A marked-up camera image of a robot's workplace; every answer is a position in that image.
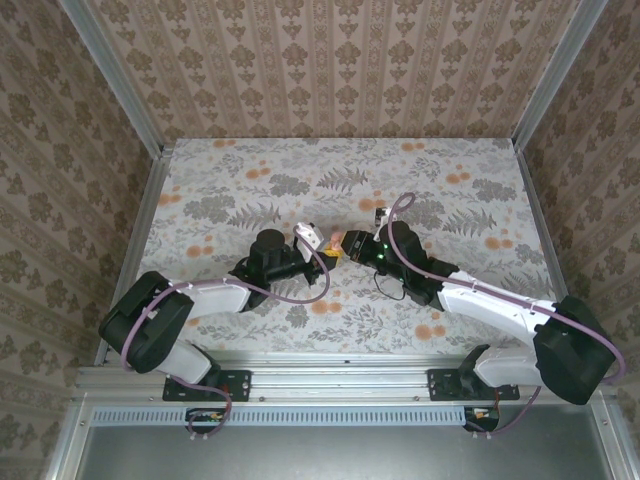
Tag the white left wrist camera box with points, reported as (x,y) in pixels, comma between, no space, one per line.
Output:
(310,234)

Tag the grey metal sheet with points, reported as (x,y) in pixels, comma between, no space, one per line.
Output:
(350,455)

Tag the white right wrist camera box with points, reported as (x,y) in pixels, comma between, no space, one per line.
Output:
(382,215)

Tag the aluminium front mounting rail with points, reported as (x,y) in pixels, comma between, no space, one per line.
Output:
(340,380)

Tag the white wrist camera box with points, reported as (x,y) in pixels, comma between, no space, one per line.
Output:
(310,234)
(382,215)

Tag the aluminium side rail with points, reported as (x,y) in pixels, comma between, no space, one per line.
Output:
(545,230)
(145,220)

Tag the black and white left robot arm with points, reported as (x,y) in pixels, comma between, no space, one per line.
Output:
(215,300)

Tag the aluminium frame post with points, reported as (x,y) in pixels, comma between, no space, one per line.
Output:
(115,85)
(555,75)

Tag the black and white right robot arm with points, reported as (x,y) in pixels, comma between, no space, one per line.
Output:
(490,300)

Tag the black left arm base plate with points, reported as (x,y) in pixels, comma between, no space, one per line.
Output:
(240,385)

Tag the small control board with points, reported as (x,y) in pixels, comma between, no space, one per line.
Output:
(205,417)
(482,415)

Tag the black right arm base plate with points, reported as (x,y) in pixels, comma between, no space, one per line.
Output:
(440,385)

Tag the floral patterned table cover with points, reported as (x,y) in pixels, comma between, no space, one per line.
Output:
(325,165)

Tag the orange round earbud case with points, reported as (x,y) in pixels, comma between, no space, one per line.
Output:
(337,235)

